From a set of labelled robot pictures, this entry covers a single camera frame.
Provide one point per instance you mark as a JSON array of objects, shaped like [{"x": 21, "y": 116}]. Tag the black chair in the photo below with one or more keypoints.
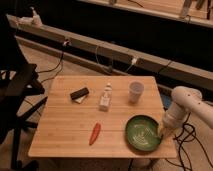
[{"x": 18, "y": 79}]

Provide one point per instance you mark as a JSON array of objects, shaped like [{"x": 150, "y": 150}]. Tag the red chili pepper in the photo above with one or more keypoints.
[{"x": 95, "y": 133}]

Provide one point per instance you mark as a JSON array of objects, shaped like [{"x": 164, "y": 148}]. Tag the white spray bottle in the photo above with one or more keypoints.
[{"x": 36, "y": 18}]

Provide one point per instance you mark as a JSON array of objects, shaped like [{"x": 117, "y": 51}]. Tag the wooden bamboo table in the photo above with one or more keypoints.
[{"x": 65, "y": 126}]

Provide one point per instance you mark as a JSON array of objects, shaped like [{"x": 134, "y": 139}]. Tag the translucent plastic cup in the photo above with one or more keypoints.
[{"x": 135, "y": 91}]

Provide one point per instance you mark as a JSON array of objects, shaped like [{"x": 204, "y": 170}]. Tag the small clear glass bottle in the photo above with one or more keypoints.
[{"x": 105, "y": 98}]

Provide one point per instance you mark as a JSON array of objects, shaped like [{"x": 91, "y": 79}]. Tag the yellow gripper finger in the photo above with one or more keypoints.
[{"x": 160, "y": 134}]

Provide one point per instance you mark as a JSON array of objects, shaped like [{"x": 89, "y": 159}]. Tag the black and white eraser block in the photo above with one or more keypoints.
[{"x": 79, "y": 95}]

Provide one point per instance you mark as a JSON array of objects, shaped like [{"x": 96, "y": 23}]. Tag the green ceramic bowl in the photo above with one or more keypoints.
[{"x": 141, "y": 133}]

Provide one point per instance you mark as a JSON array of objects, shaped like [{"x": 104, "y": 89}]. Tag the blue box on floor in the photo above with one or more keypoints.
[{"x": 166, "y": 100}]

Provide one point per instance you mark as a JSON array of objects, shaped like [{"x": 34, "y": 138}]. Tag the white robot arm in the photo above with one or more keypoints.
[{"x": 184, "y": 100}]

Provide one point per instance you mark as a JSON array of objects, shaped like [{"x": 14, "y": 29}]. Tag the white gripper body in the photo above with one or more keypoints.
[{"x": 171, "y": 122}]

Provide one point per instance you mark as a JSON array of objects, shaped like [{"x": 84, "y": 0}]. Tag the grey metal rail beam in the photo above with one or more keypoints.
[{"x": 171, "y": 69}]

